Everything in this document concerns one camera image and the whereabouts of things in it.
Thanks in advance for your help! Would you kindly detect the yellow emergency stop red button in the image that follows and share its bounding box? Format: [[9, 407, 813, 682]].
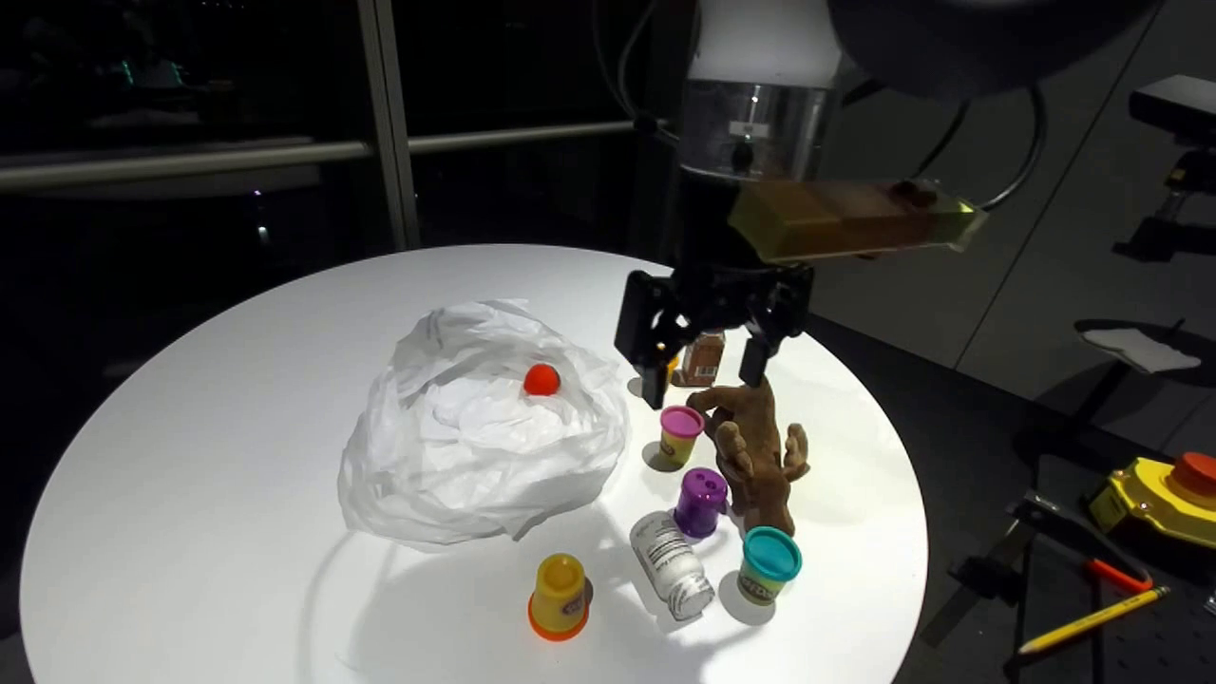
[[1089, 447, 1216, 551]]

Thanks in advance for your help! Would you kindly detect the teal lid dough tub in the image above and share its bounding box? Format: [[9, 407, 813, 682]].
[[732, 521, 805, 604]]

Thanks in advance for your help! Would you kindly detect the pink lid dough tub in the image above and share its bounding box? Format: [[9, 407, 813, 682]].
[[653, 403, 710, 476]]

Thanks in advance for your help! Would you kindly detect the black clamp orange handle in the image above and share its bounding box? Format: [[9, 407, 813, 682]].
[[1003, 492, 1159, 602]]

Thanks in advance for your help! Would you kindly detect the white labelled pill bottle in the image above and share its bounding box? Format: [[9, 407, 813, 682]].
[[626, 504, 722, 628]]

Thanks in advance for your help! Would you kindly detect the red toy strawberry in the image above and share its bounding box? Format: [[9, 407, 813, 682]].
[[520, 361, 566, 399]]

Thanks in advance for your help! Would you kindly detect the brown plush moose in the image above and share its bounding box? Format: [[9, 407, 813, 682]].
[[689, 381, 816, 541]]

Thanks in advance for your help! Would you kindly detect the metal window rail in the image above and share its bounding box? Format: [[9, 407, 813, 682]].
[[0, 115, 638, 197]]

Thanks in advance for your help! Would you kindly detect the yellow dough tub orange base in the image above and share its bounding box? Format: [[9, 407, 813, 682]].
[[524, 546, 596, 645]]

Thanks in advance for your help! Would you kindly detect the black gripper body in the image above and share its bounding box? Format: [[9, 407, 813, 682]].
[[610, 260, 821, 354]]

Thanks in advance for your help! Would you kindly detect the grey window frame post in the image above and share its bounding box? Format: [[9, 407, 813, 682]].
[[352, 0, 427, 255]]

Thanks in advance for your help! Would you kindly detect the clear white plastic bag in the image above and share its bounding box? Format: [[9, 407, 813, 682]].
[[329, 297, 638, 551]]

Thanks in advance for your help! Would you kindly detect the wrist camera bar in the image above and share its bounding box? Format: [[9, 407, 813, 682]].
[[726, 175, 992, 265]]

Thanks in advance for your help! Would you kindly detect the yellow pencil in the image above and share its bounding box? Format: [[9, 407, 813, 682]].
[[1013, 583, 1170, 661]]

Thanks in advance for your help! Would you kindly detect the purple plastic cup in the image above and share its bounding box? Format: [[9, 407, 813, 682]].
[[670, 463, 732, 541]]

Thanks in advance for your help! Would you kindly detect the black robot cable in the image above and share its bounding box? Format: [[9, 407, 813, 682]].
[[911, 85, 1056, 216]]

